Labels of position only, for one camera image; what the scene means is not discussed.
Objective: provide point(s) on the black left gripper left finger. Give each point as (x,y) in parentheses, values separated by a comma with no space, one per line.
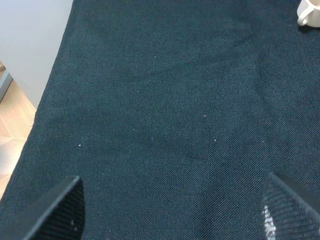
(57,215)

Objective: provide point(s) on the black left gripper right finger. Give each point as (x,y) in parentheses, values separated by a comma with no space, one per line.
(289,211)

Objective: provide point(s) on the black table cloth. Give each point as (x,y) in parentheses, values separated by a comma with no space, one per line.
(173,113)

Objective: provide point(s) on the cream ceramic cup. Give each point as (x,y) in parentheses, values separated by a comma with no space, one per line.
(308,13)

